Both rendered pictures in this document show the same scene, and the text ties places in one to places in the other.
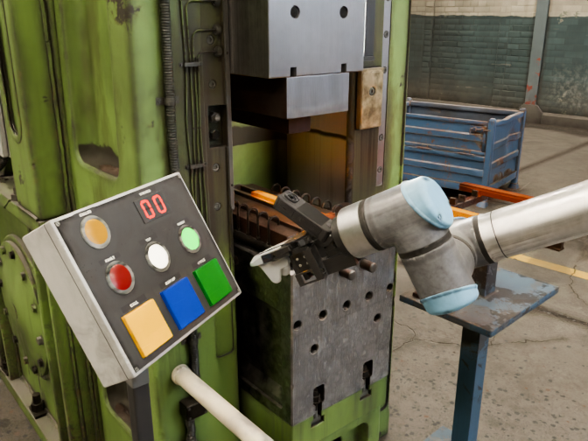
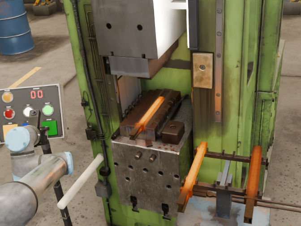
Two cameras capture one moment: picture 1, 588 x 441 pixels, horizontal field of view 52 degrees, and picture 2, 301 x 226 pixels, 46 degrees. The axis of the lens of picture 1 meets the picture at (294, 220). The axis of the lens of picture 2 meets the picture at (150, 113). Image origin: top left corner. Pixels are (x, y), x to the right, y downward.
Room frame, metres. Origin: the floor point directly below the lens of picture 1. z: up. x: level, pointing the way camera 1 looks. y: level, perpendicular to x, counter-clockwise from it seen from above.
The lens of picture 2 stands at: (0.88, -1.47, 1.95)
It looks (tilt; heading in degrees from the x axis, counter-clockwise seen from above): 30 degrees down; 65
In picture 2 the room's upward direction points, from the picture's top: 5 degrees counter-clockwise
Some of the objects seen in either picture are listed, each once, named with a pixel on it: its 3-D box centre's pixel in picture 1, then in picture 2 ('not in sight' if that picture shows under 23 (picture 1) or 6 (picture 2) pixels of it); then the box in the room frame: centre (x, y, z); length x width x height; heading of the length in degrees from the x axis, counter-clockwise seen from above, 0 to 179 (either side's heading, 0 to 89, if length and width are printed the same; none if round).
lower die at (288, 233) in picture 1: (268, 216); (152, 111); (1.62, 0.07, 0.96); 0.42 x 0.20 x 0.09; 40
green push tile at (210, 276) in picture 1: (211, 282); (49, 128); (1.07, 0.16, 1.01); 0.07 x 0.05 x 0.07; 155
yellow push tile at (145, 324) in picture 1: (146, 327); (11, 132); (0.89, 0.25, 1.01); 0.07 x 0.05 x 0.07; 155
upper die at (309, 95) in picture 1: (265, 87); (146, 50); (1.62, 0.07, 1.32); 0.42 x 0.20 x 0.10; 40
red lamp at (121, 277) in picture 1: (120, 277); (9, 113); (0.91, 0.29, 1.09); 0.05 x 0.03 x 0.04; 130
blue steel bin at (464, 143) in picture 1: (442, 147); not in sight; (5.35, -1.34, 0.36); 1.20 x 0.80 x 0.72; 51
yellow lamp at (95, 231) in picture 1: (95, 232); (7, 97); (0.93, 0.33, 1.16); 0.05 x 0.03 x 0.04; 130
